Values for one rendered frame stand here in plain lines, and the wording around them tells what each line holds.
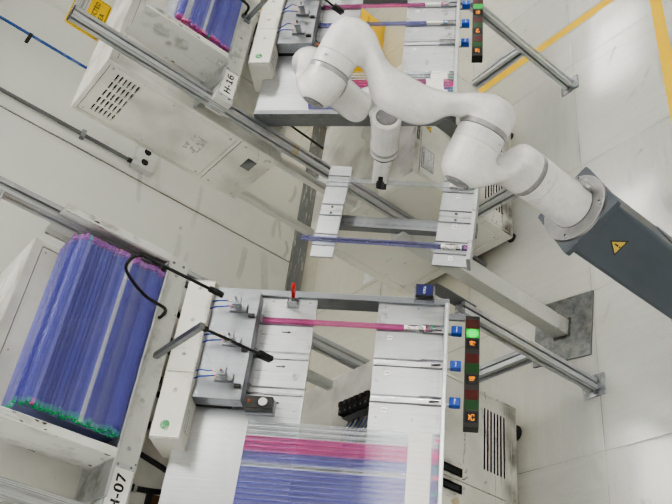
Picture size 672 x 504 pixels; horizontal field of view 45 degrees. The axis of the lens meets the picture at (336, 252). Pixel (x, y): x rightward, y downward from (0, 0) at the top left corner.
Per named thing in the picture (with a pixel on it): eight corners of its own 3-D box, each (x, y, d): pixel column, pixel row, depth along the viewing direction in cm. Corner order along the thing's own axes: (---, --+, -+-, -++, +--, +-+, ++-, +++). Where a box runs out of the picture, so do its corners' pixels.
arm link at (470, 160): (555, 154, 197) (488, 103, 186) (522, 221, 196) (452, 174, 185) (523, 152, 208) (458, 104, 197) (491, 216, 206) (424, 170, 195)
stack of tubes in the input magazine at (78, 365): (166, 269, 230) (80, 227, 218) (119, 438, 201) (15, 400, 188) (145, 286, 239) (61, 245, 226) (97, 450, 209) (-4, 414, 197)
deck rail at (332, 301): (448, 310, 238) (449, 298, 233) (448, 316, 236) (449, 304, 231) (213, 297, 247) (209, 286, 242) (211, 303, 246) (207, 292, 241)
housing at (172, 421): (225, 305, 246) (216, 279, 235) (190, 460, 218) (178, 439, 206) (199, 304, 247) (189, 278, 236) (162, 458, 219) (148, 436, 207)
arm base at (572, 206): (586, 164, 215) (540, 129, 206) (619, 200, 200) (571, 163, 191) (536, 216, 222) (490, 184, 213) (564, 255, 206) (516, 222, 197)
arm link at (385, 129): (368, 133, 239) (372, 158, 235) (369, 103, 228) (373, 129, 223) (396, 130, 240) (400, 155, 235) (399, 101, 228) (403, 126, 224)
